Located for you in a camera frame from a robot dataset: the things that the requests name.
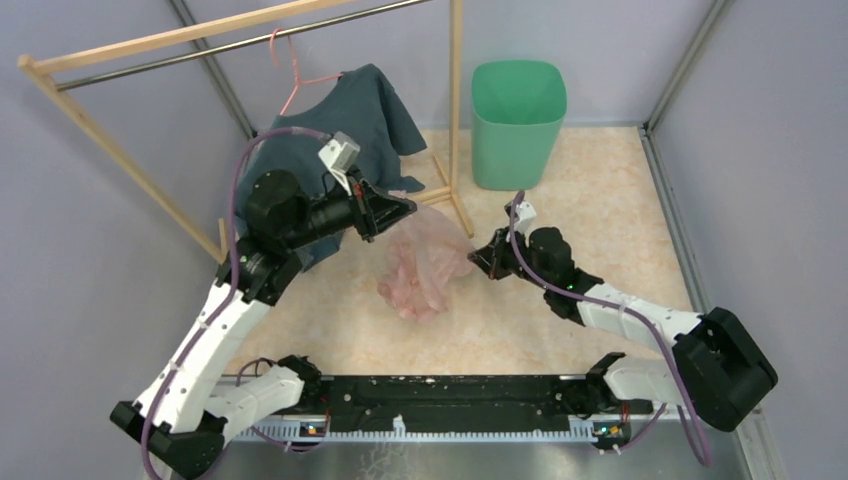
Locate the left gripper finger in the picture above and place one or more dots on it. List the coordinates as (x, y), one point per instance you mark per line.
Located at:
(361, 187)
(383, 213)

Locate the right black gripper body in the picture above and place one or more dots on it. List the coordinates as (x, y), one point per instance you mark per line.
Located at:
(511, 263)

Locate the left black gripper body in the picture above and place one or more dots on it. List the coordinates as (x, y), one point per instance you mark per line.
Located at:
(336, 211)

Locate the pink plastic trash bag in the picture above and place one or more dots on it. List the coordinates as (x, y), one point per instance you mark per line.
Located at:
(424, 253)

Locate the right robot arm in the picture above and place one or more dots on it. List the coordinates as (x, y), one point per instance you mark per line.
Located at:
(709, 363)

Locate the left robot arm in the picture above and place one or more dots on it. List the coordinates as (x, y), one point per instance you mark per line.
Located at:
(178, 420)

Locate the green plastic trash bin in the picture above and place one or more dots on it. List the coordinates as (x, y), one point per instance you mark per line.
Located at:
(518, 108)

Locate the dark teal t-shirt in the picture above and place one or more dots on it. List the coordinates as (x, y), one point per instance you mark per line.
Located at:
(358, 119)

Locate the pink clothes hanger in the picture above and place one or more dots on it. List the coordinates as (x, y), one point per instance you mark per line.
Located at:
(298, 80)

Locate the metal hanging rod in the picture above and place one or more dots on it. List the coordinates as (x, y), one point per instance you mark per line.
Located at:
(211, 51)

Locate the wooden clothes rack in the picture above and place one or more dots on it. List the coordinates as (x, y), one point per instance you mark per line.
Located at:
(65, 200)

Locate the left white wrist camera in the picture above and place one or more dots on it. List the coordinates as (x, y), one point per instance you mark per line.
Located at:
(338, 155)

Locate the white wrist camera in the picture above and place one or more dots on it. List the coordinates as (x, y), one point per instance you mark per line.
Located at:
(521, 216)
(338, 155)

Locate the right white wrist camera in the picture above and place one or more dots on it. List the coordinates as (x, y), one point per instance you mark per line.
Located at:
(521, 216)

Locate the aluminium frame post left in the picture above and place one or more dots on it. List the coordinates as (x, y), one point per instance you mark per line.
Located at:
(216, 75)

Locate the aluminium frame post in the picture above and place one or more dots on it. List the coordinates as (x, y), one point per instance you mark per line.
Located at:
(216, 75)
(715, 13)

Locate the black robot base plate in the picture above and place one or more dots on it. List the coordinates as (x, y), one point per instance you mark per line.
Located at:
(460, 404)

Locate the white toothed cable rail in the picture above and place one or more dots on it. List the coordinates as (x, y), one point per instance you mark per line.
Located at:
(293, 431)

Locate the aluminium frame post right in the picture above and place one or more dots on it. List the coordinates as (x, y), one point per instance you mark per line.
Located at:
(715, 13)

